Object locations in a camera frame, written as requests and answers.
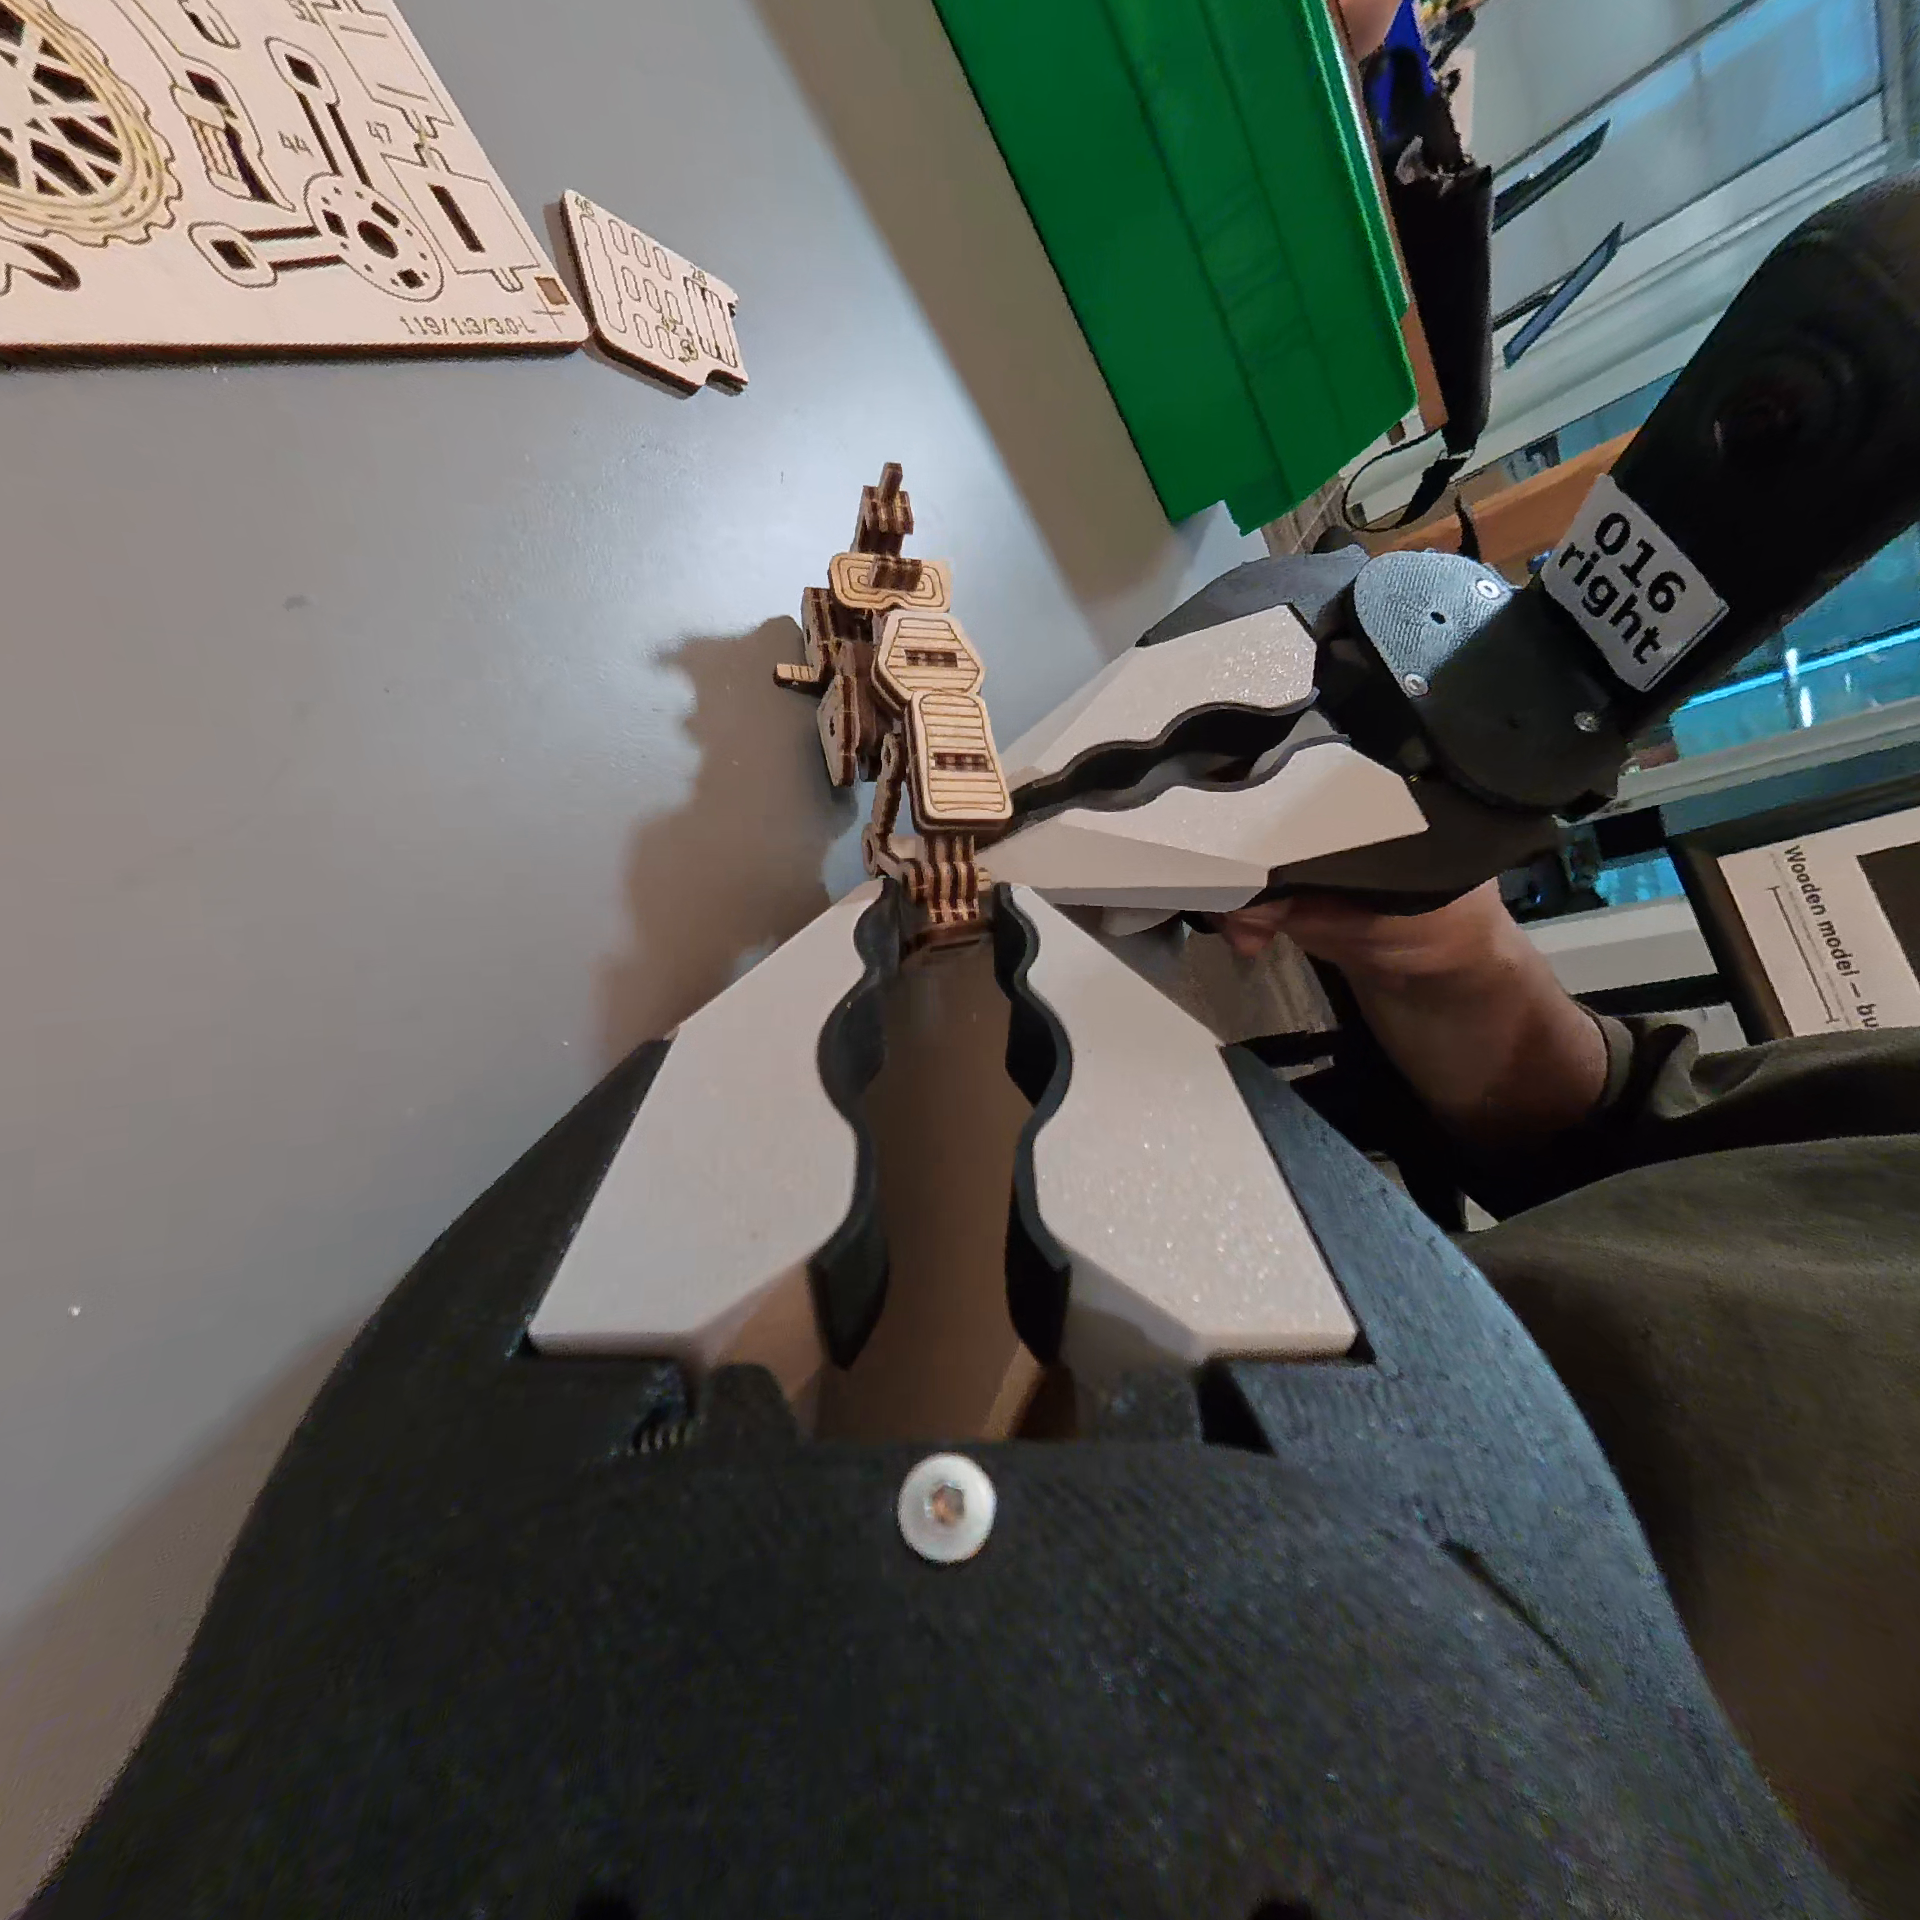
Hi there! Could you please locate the person's olive shirt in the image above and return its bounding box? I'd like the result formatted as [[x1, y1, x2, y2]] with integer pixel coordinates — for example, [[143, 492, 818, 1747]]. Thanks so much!
[[1464, 1019, 1920, 1920]]

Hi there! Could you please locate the green plastic bin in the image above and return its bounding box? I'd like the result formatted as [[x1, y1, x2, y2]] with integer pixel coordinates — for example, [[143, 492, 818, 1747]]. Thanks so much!
[[928, 0, 1421, 536]]

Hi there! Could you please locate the grey desk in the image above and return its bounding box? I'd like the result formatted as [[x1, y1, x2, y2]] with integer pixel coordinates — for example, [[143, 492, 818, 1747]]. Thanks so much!
[[0, 0, 1277, 1920]]

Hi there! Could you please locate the small wooden slotted piece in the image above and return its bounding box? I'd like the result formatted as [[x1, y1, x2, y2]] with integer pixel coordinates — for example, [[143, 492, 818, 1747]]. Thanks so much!
[[564, 187, 753, 400]]

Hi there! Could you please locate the white printed sign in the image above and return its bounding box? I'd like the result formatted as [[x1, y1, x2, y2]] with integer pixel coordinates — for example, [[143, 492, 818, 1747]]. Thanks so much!
[[1717, 832, 1920, 1040]]

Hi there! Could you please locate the person's right forearm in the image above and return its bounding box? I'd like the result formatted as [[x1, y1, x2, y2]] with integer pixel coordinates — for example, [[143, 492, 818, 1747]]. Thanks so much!
[[1350, 899, 1620, 1162]]

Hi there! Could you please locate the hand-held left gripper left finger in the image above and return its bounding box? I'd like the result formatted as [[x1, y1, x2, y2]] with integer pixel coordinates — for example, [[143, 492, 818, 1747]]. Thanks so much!
[[528, 877, 905, 1403]]

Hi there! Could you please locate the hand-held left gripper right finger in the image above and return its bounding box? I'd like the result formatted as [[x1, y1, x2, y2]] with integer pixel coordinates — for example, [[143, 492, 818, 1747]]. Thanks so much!
[[994, 884, 1361, 1410]]

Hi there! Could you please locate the person's right hand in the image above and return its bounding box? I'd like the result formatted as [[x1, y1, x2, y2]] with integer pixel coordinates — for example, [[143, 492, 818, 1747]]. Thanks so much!
[[1200, 883, 1508, 1000]]

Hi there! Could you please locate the wooden mechanical model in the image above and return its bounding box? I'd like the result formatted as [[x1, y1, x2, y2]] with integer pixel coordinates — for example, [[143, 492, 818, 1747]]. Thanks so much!
[[773, 462, 1027, 950]]

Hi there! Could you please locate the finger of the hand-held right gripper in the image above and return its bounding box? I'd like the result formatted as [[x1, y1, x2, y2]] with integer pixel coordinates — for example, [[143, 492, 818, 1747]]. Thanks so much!
[[994, 603, 1340, 812], [987, 739, 1431, 910]]

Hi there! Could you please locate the wooden gear parts sheet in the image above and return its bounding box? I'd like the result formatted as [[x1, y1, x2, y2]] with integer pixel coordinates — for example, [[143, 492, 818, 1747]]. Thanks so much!
[[0, 0, 591, 364]]

